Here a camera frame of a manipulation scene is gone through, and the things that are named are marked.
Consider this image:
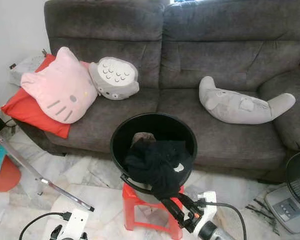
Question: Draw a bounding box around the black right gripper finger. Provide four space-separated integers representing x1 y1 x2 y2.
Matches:
161 197 190 230
176 192 198 213

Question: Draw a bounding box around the black garment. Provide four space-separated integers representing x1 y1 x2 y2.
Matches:
122 139 195 201

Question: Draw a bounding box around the silver metal clothes rack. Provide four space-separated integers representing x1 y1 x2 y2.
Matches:
0 125 96 212

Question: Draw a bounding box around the red plastic stool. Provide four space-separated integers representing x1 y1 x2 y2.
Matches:
121 182 186 240

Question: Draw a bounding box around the grey standing fan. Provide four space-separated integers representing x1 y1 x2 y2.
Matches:
264 150 300 235

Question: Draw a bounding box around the orange bin with teal liner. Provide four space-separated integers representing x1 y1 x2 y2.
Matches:
0 144 22 193

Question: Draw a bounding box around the brown garment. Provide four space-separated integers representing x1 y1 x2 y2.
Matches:
131 131 157 147

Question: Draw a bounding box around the black plastic bucket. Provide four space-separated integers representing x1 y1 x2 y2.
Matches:
110 113 198 203

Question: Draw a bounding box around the grey long cat plush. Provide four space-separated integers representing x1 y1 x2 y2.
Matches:
198 76 297 125

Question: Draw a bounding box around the red cushion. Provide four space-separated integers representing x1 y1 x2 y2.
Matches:
1 54 91 139

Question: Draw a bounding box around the grey round plush toy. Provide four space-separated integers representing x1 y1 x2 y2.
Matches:
88 56 141 101

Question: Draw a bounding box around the pink cat face pillow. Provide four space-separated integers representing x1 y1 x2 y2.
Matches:
20 46 98 125

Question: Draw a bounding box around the dark grey fabric sofa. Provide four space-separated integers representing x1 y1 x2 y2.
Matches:
10 0 300 183

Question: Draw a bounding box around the white lace cloth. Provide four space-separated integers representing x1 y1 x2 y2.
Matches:
9 50 48 88

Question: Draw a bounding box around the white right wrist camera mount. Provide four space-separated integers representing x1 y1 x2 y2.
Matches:
192 191 218 236

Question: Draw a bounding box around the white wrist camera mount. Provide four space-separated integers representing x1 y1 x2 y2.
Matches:
192 191 218 236
55 208 89 240

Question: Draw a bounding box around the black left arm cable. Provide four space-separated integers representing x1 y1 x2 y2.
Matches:
19 211 72 240

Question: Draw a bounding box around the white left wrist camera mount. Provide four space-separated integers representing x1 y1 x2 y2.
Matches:
55 208 89 240

